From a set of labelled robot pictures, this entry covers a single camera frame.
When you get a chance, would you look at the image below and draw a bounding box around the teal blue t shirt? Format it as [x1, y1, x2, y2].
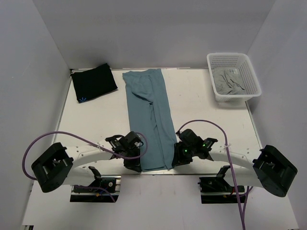
[122, 69, 177, 171]

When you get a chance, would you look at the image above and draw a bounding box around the black t shirt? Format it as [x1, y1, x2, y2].
[71, 63, 118, 104]

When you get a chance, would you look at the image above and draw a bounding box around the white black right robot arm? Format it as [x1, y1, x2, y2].
[172, 142, 297, 197]

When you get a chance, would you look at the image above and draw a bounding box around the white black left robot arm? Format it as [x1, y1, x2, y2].
[31, 138, 143, 193]

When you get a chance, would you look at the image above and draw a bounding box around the grey t shirt in basket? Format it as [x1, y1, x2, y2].
[212, 68, 246, 95]

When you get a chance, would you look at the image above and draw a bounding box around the white plastic basket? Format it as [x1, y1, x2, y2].
[207, 53, 262, 102]

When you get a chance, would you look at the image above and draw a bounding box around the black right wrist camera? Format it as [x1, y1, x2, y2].
[177, 129, 218, 161]

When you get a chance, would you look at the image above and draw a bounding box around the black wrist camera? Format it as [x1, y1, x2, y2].
[177, 129, 218, 161]
[105, 131, 143, 157]

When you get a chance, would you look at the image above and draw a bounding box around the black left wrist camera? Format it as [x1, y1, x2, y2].
[105, 131, 143, 157]

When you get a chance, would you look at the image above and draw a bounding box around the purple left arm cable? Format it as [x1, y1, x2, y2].
[22, 131, 148, 202]

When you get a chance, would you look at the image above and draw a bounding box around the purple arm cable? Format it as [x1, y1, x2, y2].
[22, 131, 148, 202]
[178, 119, 254, 230]

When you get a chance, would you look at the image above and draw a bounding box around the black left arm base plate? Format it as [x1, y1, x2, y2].
[70, 176, 121, 203]

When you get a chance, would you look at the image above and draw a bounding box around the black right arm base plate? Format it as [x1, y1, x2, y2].
[198, 177, 237, 204]

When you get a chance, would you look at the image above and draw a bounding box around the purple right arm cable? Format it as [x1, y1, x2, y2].
[178, 119, 254, 230]

